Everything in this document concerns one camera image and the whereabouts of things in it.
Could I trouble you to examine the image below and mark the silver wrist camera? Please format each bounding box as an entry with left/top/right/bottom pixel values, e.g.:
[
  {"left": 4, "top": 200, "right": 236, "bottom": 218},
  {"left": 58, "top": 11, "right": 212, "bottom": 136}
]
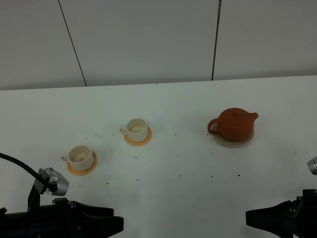
[
  {"left": 307, "top": 157, "right": 317, "bottom": 176},
  {"left": 33, "top": 168, "right": 69, "bottom": 196}
]

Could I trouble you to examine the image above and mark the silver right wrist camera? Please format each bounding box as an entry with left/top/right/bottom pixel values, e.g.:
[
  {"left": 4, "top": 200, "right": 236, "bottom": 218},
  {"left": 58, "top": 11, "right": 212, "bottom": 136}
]
[{"left": 307, "top": 157, "right": 317, "bottom": 176}]

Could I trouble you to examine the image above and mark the white teacup near left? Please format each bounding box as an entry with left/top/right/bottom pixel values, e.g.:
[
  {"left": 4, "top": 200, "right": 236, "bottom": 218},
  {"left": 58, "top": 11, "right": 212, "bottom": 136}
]
[{"left": 61, "top": 145, "right": 95, "bottom": 172}]

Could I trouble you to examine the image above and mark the white teacup far centre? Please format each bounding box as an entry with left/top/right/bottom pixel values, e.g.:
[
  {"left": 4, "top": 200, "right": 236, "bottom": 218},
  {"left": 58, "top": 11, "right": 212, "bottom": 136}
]
[{"left": 119, "top": 118, "right": 149, "bottom": 142}]

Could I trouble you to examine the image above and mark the beige round teapot coaster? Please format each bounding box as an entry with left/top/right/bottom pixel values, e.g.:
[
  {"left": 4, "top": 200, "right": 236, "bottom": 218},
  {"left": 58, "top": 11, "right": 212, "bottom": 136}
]
[{"left": 211, "top": 130, "right": 255, "bottom": 148}]

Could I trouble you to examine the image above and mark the brown clay teapot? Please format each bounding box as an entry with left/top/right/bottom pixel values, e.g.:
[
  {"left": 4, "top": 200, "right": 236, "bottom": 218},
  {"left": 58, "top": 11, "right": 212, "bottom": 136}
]
[{"left": 208, "top": 108, "right": 259, "bottom": 142}]

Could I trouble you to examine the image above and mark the orange coaster far centre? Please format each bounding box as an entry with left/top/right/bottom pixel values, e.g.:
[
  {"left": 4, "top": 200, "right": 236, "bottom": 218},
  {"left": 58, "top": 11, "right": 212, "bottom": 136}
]
[{"left": 124, "top": 127, "right": 153, "bottom": 146}]

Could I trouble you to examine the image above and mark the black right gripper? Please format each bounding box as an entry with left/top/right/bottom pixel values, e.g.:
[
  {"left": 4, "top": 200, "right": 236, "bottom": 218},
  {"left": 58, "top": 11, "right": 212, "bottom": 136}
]
[{"left": 246, "top": 189, "right": 317, "bottom": 238}]

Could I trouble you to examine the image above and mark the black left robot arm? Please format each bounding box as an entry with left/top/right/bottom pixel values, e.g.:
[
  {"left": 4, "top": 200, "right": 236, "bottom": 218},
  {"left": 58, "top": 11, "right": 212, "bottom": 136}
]
[{"left": 0, "top": 198, "right": 124, "bottom": 238}]

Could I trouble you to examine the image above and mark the black left camera cable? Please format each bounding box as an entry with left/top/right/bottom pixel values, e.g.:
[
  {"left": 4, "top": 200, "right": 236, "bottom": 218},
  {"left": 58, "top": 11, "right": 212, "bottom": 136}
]
[{"left": 0, "top": 153, "right": 58, "bottom": 193}]

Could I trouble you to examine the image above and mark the orange coaster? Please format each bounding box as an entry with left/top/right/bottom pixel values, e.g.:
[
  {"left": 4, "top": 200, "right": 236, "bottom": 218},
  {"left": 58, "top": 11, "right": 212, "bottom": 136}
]
[
  {"left": 67, "top": 151, "right": 98, "bottom": 176},
  {"left": 124, "top": 127, "right": 153, "bottom": 146}
]

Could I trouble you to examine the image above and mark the white teacup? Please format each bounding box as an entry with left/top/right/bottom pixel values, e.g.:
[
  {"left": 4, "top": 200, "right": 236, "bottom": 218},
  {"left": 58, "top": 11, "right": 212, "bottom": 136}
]
[
  {"left": 61, "top": 145, "right": 95, "bottom": 172},
  {"left": 119, "top": 118, "right": 149, "bottom": 142}
]

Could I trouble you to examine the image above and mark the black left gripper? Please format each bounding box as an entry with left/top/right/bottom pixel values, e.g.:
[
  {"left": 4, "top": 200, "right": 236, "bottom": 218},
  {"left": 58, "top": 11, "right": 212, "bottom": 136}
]
[{"left": 26, "top": 198, "right": 124, "bottom": 238}]

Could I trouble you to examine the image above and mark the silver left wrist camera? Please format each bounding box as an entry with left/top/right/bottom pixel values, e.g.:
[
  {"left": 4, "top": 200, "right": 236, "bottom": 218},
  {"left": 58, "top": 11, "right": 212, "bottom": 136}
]
[{"left": 33, "top": 168, "right": 69, "bottom": 196}]

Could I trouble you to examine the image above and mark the orange coaster near left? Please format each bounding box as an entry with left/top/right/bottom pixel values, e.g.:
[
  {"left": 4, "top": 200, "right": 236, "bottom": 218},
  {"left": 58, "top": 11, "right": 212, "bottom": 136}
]
[{"left": 67, "top": 151, "right": 98, "bottom": 176}]

